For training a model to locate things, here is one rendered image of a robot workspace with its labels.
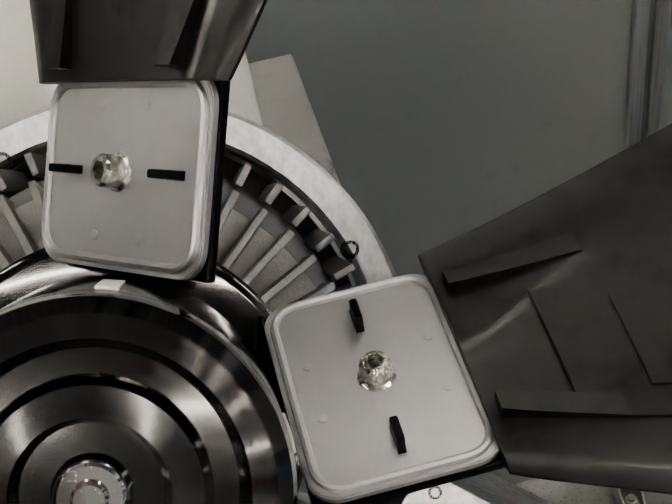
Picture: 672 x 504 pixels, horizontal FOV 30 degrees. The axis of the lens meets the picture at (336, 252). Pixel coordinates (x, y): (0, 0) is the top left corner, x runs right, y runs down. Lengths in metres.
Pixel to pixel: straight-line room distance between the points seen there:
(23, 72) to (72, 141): 0.20
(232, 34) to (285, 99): 0.71
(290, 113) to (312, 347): 0.65
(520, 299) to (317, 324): 0.07
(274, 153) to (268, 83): 0.52
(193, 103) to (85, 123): 0.06
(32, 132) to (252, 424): 0.28
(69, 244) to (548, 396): 0.17
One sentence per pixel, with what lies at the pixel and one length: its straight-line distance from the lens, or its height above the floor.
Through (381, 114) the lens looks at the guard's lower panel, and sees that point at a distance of 1.27.
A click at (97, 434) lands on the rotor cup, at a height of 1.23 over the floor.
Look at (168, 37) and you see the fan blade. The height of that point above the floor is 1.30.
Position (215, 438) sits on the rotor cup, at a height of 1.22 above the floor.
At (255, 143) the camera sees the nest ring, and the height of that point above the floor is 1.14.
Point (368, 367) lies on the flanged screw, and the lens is 0.43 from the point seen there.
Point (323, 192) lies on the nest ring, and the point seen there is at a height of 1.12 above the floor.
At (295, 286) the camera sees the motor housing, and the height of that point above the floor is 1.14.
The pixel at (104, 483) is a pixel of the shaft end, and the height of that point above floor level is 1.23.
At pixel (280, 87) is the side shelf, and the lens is 1.12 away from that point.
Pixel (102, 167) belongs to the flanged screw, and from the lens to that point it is 0.43.
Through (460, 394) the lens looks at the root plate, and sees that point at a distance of 0.43.
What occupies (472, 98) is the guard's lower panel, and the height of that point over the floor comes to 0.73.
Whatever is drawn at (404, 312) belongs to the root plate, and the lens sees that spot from 0.45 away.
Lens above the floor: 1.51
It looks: 44 degrees down
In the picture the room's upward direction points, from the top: 9 degrees counter-clockwise
